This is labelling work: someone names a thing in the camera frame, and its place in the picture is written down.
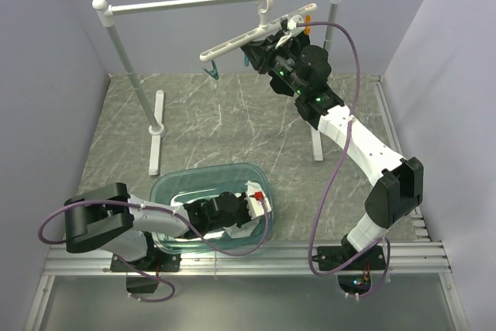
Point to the aluminium rail frame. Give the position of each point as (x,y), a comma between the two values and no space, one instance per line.
(239,119)

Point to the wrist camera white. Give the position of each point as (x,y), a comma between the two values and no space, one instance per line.
(291,29)
(257,201)

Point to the white underwear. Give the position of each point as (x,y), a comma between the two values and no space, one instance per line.
(214,216)

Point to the teal transparent plastic basin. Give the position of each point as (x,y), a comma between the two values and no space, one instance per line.
(203,181)

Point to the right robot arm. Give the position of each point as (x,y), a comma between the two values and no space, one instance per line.
(301,70)

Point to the white plastic clip hanger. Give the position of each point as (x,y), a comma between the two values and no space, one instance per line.
(265,28)

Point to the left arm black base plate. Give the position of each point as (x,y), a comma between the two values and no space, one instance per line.
(144,276)

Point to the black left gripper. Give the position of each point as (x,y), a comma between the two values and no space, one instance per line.
(247,217)

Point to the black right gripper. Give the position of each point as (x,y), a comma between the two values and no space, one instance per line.
(262,53)

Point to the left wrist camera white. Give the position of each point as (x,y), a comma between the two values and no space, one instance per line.
(257,201)

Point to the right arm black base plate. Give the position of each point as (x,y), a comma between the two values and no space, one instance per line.
(363,274)

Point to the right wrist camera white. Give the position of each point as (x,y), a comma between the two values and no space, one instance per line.
(291,29)

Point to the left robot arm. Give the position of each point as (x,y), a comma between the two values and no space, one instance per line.
(119,222)

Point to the silver white clothes rack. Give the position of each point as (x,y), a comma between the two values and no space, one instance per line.
(186,29)

